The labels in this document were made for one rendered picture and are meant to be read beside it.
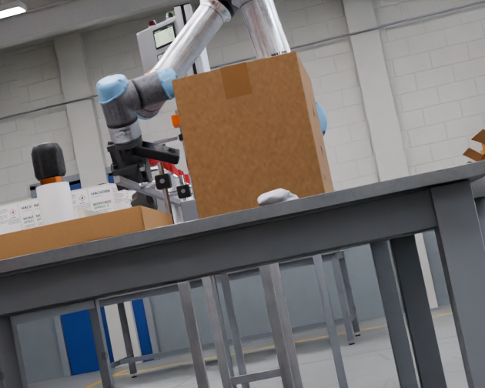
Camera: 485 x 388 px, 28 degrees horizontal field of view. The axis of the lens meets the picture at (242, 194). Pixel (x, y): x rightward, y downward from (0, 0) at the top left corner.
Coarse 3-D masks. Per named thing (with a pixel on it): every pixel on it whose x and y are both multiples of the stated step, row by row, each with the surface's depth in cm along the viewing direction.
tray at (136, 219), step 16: (128, 208) 147; (144, 208) 149; (64, 224) 147; (80, 224) 147; (96, 224) 147; (112, 224) 147; (128, 224) 146; (144, 224) 146; (160, 224) 162; (0, 240) 148; (16, 240) 148; (32, 240) 148; (48, 240) 147; (64, 240) 147; (80, 240) 147; (0, 256) 148
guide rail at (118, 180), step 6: (114, 180) 180; (120, 180) 180; (126, 180) 186; (126, 186) 188; (132, 186) 191; (138, 186) 197; (144, 192) 207; (150, 192) 211; (156, 192) 220; (156, 198) 225; (162, 198) 228; (174, 198) 247; (174, 204) 251
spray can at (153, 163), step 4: (152, 160) 246; (156, 160) 247; (152, 164) 246; (156, 164) 247; (152, 168) 246; (156, 168) 246; (152, 172) 245; (156, 172) 245; (152, 176) 245; (160, 200) 245; (160, 204) 245; (164, 204) 245; (160, 208) 244; (164, 208) 245
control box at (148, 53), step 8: (160, 24) 271; (176, 24) 267; (144, 32) 275; (152, 32) 273; (176, 32) 268; (144, 40) 276; (152, 40) 274; (144, 48) 276; (152, 48) 274; (160, 48) 272; (144, 56) 276; (152, 56) 274; (144, 64) 276; (152, 64) 274; (208, 64) 273; (144, 72) 276
